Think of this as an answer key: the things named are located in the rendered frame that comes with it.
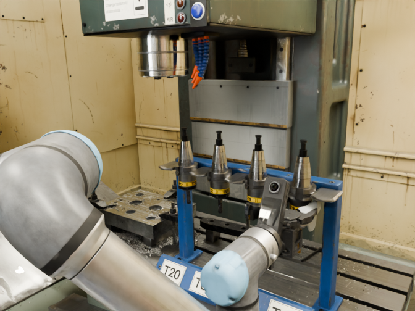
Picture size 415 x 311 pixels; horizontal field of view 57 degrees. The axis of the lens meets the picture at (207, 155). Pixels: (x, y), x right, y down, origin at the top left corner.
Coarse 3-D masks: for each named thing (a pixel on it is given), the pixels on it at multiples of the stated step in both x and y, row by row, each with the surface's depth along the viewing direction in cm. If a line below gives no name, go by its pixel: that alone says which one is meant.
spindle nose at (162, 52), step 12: (144, 36) 111; (156, 36) 109; (168, 36) 110; (180, 36) 112; (144, 48) 112; (156, 48) 110; (168, 48) 111; (180, 48) 113; (144, 60) 113; (156, 60) 111; (168, 60) 111; (180, 60) 114; (144, 72) 114; (156, 72) 112; (168, 72) 112; (180, 72) 114
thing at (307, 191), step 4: (312, 184) 85; (292, 188) 83; (296, 188) 83; (300, 188) 83; (308, 188) 82; (312, 188) 82; (292, 192) 83; (296, 192) 83; (300, 192) 83; (304, 192) 82; (308, 192) 82; (312, 192) 82; (288, 196) 84; (292, 196) 83; (296, 196) 83; (300, 196) 83; (304, 196) 82; (308, 196) 82; (304, 200) 82; (308, 200) 82
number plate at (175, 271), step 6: (168, 264) 106; (174, 264) 105; (162, 270) 106; (168, 270) 105; (174, 270) 104; (180, 270) 103; (168, 276) 104; (174, 276) 103; (180, 276) 102; (180, 282) 102
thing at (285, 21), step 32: (96, 0) 101; (160, 0) 89; (224, 0) 86; (256, 0) 97; (288, 0) 112; (96, 32) 104; (128, 32) 98; (160, 32) 100; (192, 32) 102; (224, 32) 105; (256, 32) 108; (288, 32) 116
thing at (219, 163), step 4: (216, 148) 94; (220, 148) 94; (224, 148) 95; (216, 152) 95; (220, 152) 94; (224, 152) 95; (212, 156) 96; (216, 156) 95; (220, 156) 94; (224, 156) 95; (212, 160) 96; (216, 160) 95; (220, 160) 95; (224, 160) 95; (212, 164) 96; (216, 164) 95; (220, 164) 95; (224, 164) 95; (212, 168) 96; (216, 168) 95; (220, 168) 95; (224, 168) 95; (216, 172) 95; (220, 172) 95; (224, 172) 95
